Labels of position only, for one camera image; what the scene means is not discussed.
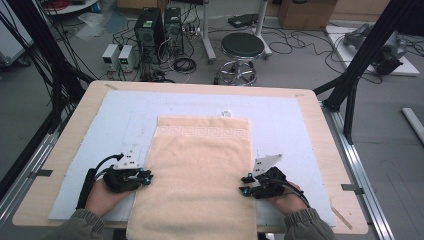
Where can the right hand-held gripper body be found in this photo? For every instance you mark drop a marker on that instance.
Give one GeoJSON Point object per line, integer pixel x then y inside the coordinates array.
{"type": "Point", "coordinates": [270, 186]}

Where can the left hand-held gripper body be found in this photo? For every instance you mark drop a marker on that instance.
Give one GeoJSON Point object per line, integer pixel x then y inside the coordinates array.
{"type": "Point", "coordinates": [121, 181]}

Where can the cream terry towel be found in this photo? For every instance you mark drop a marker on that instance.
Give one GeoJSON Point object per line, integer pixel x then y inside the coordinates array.
{"type": "Point", "coordinates": [196, 173]}

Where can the person's right hand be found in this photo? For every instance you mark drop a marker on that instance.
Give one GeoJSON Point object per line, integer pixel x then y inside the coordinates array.
{"type": "Point", "coordinates": [290, 203]}

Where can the person's left hand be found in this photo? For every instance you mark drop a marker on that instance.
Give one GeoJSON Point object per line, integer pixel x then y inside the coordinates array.
{"type": "Point", "coordinates": [100, 200]}

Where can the pale blue foam mat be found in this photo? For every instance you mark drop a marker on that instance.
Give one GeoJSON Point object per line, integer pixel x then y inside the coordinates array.
{"type": "Point", "coordinates": [276, 133]}

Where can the wooden strip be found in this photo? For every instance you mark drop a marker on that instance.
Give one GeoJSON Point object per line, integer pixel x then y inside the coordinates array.
{"type": "Point", "coordinates": [340, 217]}

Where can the white bench power supply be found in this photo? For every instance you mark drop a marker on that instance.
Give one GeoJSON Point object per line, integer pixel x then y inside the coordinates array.
{"type": "Point", "coordinates": [110, 56]}
{"type": "Point", "coordinates": [126, 58]}

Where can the black round stool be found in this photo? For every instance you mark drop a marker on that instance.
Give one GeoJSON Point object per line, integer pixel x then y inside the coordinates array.
{"type": "Point", "coordinates": [241, 45]}

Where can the black computer tower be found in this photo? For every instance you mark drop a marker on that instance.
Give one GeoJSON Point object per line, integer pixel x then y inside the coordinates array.
{"type": "Point", "coordinates": [173, 30]}
{"type": "Point", "coordinates": [148, 33]}

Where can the white metal stand leg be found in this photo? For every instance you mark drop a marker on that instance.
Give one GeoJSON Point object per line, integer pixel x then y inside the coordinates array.
{"type": "Point", "coordinates": [262, 30]}
{"type": "Point", "coordinates": [208, 33]}

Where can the white tube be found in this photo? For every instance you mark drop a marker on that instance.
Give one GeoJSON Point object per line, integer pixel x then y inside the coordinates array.
{"type": "Point", "coordinates": [413, 123]}

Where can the black flat device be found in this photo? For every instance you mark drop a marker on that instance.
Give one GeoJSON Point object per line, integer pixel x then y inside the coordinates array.
{"type": "Point", "coordinates": [243, 20]}

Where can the clear plastic bag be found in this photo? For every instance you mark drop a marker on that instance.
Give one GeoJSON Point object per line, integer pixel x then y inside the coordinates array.
{"type": "Point", "coordinates": [90, 23]}

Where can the cardboard box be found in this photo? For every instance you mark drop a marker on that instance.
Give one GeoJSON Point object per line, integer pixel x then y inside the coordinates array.
{"type": "Point", "coordinates": [306, 13]}

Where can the white round table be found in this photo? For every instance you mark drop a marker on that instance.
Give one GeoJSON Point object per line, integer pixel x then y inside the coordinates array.
{"type": "Point", "coordinates": [70, 7]}

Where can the grey machine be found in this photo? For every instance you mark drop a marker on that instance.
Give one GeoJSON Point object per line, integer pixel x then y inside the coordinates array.
{"type": "Point", "coordinates": [390, 50]}

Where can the white floor board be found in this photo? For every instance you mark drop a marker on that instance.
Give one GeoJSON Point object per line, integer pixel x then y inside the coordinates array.
{"type": "Point", "coordinates": [408, 68]}

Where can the silver aluminium rail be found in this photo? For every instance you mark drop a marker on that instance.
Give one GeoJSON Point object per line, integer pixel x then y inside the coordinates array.
{"type": "Point", "coordinates": [360, 166]}
{"type": "Point", "coordinates": [20, 176]}

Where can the black metal frame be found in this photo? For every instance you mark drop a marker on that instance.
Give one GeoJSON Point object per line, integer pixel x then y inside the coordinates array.
{"type": "Point", "coordinates": [50, 53]}
{"type": "Point", "coordinates": [363, 56]}

